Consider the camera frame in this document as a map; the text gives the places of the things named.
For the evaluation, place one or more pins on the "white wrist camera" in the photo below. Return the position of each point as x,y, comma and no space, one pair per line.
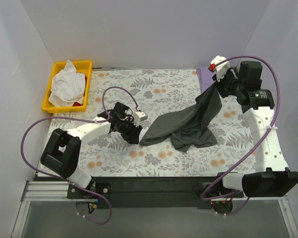
138,117
219,64

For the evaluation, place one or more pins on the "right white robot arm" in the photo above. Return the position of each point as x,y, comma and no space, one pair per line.
272,176

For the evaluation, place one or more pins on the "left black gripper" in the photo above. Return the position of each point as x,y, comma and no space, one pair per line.
130,129

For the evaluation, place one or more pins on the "yellow plastic bin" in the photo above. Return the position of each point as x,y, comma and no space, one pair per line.
83,66

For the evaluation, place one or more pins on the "red t shirt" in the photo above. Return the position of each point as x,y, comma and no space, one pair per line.
77,104

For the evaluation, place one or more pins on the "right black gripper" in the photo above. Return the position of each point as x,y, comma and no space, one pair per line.
221,86

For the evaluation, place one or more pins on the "folded purple t shirt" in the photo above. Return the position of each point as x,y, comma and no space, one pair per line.
205,78

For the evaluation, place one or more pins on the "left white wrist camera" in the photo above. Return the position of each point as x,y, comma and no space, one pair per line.
138,117

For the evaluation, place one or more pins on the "dark grey t shirt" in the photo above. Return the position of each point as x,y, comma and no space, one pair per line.
188,126

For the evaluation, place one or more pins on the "floral tablecloth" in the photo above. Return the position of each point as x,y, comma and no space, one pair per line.
156,92

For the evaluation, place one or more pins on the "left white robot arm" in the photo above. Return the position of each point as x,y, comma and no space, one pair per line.
62,151

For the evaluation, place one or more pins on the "aluminium rail frame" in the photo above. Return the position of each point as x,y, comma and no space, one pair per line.
56,209

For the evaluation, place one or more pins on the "white t shirt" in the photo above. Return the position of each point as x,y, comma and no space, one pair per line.
68,86

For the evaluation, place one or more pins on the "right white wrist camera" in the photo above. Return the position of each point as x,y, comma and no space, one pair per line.
219,64

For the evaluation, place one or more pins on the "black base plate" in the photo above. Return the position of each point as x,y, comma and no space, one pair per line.
154,192

